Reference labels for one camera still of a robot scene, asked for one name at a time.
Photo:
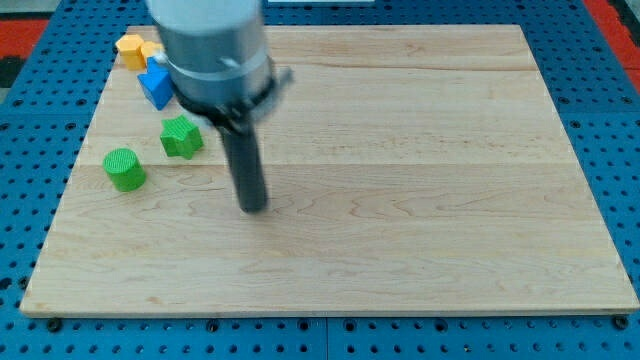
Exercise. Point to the black clamp mount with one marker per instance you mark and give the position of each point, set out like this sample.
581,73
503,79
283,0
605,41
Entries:
239,114

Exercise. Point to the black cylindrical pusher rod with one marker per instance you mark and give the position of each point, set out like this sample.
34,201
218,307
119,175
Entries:
244,162

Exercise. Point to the green star block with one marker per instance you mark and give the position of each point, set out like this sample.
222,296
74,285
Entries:
180,137

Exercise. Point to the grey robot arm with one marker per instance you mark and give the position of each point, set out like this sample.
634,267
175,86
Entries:
218,57

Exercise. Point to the yellow block behind arm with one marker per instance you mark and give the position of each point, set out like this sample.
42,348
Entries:
149,49

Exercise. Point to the blue block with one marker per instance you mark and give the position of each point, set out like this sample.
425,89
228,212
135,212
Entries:
156,84

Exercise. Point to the green cylinder block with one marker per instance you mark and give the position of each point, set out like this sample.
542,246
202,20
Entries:
123,168

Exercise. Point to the yellow hexagon block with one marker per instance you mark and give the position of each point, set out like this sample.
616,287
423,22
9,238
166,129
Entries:
129,49

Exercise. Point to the light wooden board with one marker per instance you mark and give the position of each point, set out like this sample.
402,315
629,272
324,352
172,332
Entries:
412,171

